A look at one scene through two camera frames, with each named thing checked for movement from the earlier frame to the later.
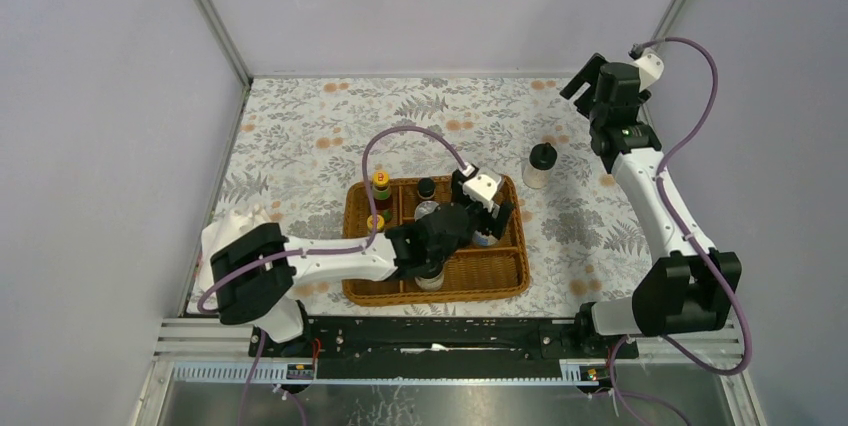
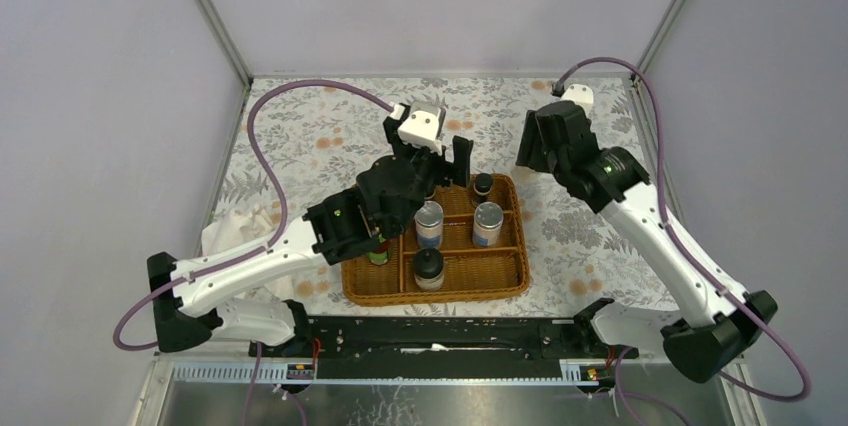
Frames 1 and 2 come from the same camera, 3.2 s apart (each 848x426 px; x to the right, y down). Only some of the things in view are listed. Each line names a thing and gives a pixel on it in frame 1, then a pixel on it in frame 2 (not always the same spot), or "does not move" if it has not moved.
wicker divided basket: (484, 269) does not move
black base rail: (440, 347) does not move
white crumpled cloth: (231, 224) does not move
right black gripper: (589, 74) -> (530, 133)
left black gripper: (487, 224) -> (450, 172)
